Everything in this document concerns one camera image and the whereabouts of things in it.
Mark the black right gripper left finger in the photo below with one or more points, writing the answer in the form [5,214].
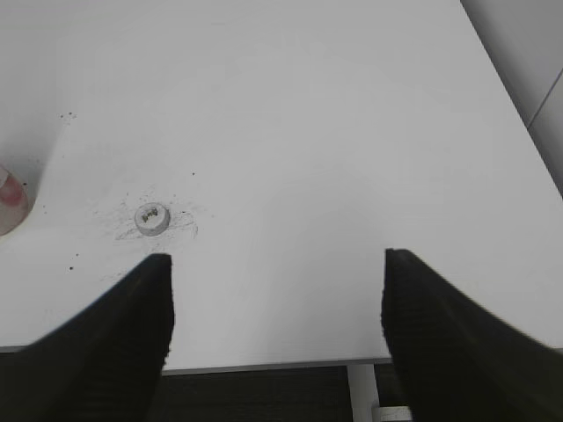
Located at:
[105,363]

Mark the pink oolong tea bottle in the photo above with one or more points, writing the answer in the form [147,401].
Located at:
[15,203]

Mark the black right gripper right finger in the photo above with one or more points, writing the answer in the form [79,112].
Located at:
[456,361]

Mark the white bottle cap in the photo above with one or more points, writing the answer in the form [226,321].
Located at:
[152,219]

